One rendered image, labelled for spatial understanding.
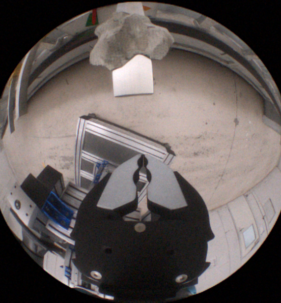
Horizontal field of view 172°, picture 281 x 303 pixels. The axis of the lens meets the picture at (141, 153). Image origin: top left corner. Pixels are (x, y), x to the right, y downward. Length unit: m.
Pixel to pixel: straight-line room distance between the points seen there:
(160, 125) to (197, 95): 0.49
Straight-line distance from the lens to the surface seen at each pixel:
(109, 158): 0.92
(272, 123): 2.33
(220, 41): 0.47
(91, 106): 1.06
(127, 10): 0.15
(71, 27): 0.39
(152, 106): 0.94
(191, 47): 1.04
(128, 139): 0.79
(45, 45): 0.46
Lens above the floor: 0.94
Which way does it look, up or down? 61 degrees down
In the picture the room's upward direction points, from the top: 177 degrees counter-clockwise
